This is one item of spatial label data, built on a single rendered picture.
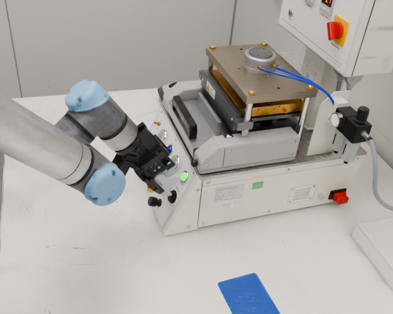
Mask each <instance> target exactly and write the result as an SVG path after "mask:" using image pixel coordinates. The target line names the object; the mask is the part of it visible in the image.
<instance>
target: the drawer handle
mask: <svg viewBox="0 0 393 314"><path fill-rule="evenodd" d="M172 109H173V110H177V112H178V114H179V115H180V117H181V119H182V120H183V122H184V124H185V126H186V128H187V130H188V139H189V140H190V139H195V138H197V124H196V122H195V121H194V119H193V117H192V116H191V114H190V112H189V111H188V109H187V107H186V106H185V104H184V102H183V101H182V99H181V98H180V96H179V95H175V96H173V100H172Z"/></svg>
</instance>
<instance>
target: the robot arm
mask: <svg viewBox="0 0 393 314"><path fill-rule="evenodd" d="M65 104H66V105H67V107H68V109H69V110H68V111H67V112H66V114H65V115H64V116H63V117H62V118H61V119H60V120H59V121H58V122H57V123H56V124H55V125H53V124H51V123H49V122H48V121H46V120H45V119H43V118H41V117H40V116H39V115H36V114H35V113H34V112H32V111H30V110H29V109H27V108H26V107H24V106H22V105H21V104H19V103H17V102H16V101H14V100H13V99H11V98H9V97H8V96H7V95H5V94H3V93H2V92H0V152H1V153H3V154H5V155H7V156H9V157H11V158H13V159H15V160H17V161H19V162H21V163H24V164H26V165H28V166H30V167H32V168H34V169H36V170H38V171H40V172H42V173H44V174H46V175H48V176H50V177H52V178H54V179H56V180H58V181H60V182H62V183H64V184H66V185H68V186H70V187H72V188H74V189H76V190H78V191H80V192H81V193H82V194H83V195H84V196H85V198H86V199H87V200H90V201H91V202H92V203H94V204H95V205H97V206H107V205H109V204H112V203H113V202H115V201H116V200H118V198H119V196H121V195H122V193H123V191H124V189H125V185H126V178H125V175H126V174H127V172H128V170H129V169H130V168H132V169H133V170H134V171H135V173H136V175H137V176H138V177H139V178H140V179H141V180H142V181H143V182H145V183H146V184H147V185H148V186H149V187H150V188H151V189H152V190H153V191H155V192H156V193H158V194H161V195H164V196H171V195H172V192H171V191H170V190H171V188H173V187H174V185H176V184H177V183H178V182H179V177H178V176H172V175H173V174H174V172H175V168H174V166H175V163H174V162H173V161H172V160H171V159H170V158H169V157H168V156H169V155H170V153H169V152H168V150H167V147H166V145H165V144H164V143H163V142H162V141H161V139H160V138H159V137H158V136H157V135H156V134H154V135H152V134H151V132H150V131H149V130H148V128H147V126H146V124H145V123H144V122H141V123H140V124H139V125H136V124H135V123H134V122H133V121H132V120H131V119H130V117H129V116H128V115H127V114H126V113H125V112H124V111H123V110H122V109H121V108H120V107H119V106H118V105H117V103H116V102H115V101H114V100H113V99H112V97H111V96H110V94H109V93H108V92H106V91H105V90H104V89H103V88H102V87H101V86H100V85H99V84H98V83H97V82H96V81H95V80H91V79H87V80H83V81H80V82H79V83H77V84H75V85H74V86H73V87H72V88H71V89H70V90H69V93H68V94H67V95H66V97H65ZM96 136H98V137H99V138H100V139H101V140H102V141H103V142H104V143H105V144H106V145H107V146H108V147H109V148H110V149H111V150H113V151H115V152H116V155H115V157H114V159H113V161H112V162H111V161H109V160H108V159H107V158H106V157H105V156H104V155H102V154H101V153H100V152H99V151H97V150H96V149H95V148H94V147H93V146H92V145H90V144H91V143H92V142H93V141H94V140H95V137H96ZM170 161H171V163H170V164H168V163H169V162H170Z"/></svg>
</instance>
